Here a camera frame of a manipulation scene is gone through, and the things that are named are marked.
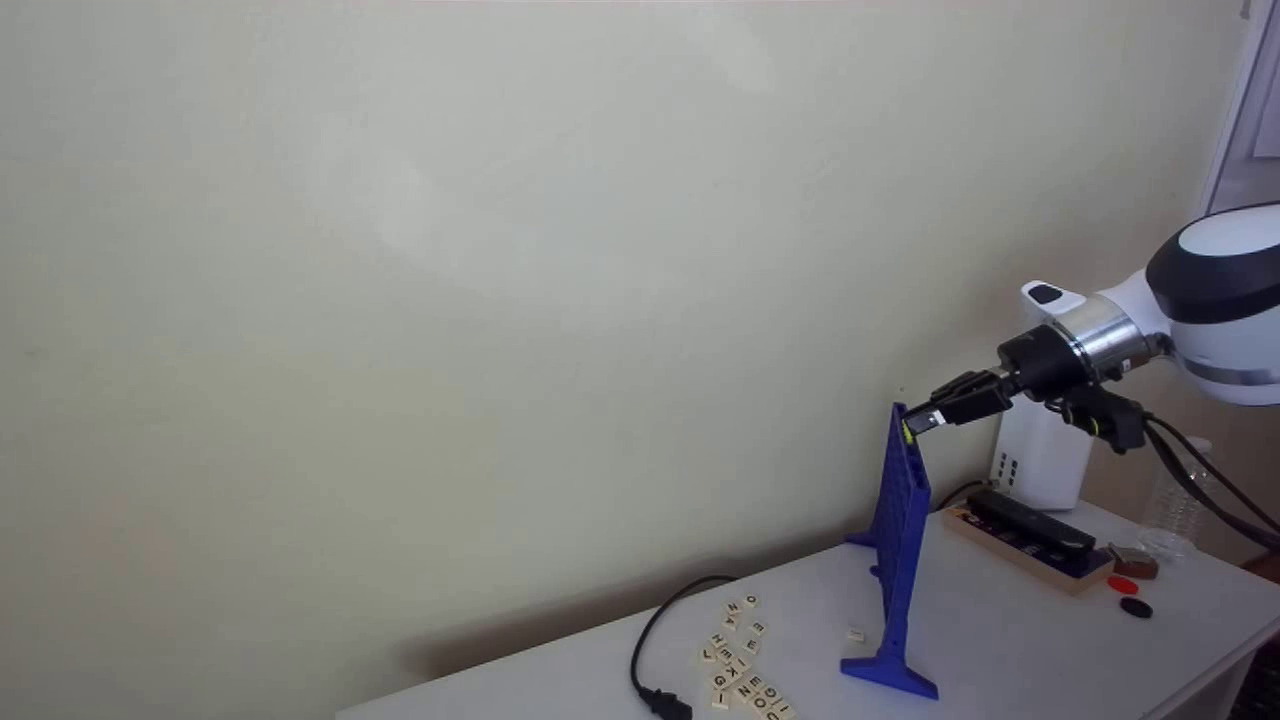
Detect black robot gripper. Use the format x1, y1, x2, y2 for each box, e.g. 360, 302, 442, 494
901, 325, 1148, 453

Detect round brown tin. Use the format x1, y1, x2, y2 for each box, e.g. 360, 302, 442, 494
1112, 546, 1161, 577

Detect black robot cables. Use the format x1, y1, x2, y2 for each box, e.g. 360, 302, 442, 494
1136, 413, 1280, 557

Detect black power cable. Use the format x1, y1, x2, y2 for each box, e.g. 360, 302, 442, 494
628, 570, 746, 720

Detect whiteboard on wall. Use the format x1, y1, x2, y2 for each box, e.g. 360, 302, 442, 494
1204, 0, 1280, 211

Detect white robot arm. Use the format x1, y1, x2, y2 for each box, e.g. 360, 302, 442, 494
904, 202, 1280, 453

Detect clear plastic bottle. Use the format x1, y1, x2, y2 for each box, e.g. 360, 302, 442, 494
1151, 470, 1210, 542

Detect white speaker box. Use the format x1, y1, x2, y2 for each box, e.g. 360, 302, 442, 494
994, 401, 1091, 513

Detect black game chip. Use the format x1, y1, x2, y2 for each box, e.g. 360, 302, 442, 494
1119, 594, 1151, 620

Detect red game chip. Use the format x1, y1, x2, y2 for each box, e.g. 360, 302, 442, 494
1108, 577, 1142, 594

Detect blue connect four frame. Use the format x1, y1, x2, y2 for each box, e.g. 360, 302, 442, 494
842, 405, 940, 700

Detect black remote control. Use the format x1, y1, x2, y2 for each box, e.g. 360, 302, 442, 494
965, 493, 1108, 577

